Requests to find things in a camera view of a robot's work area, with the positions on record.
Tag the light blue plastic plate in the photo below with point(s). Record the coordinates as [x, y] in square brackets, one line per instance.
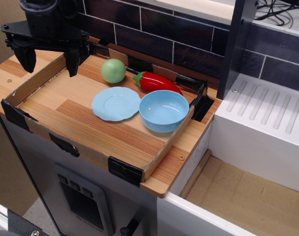
[116, 104]

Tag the cardboard fence with black tape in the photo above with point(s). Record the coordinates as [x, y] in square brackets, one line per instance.
[57, 107]

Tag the green toy ball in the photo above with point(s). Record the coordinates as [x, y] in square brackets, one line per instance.
[113, 71]

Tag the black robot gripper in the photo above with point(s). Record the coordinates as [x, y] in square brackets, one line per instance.
[49, 28]

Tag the white toy sink unit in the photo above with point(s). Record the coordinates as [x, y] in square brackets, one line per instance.
[243, 177]

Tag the light blue plastic bowl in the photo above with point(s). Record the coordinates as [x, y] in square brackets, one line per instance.
[162, 111]

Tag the red toy chili pepper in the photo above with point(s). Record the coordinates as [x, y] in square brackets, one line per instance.
[153, 82]

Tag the dark grey vertical post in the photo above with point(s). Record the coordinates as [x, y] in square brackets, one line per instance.
[243, 15]

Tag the grey toy oven front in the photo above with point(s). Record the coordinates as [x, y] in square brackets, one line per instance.
[81, 198]

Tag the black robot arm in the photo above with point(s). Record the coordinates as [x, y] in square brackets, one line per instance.
[47, 28]

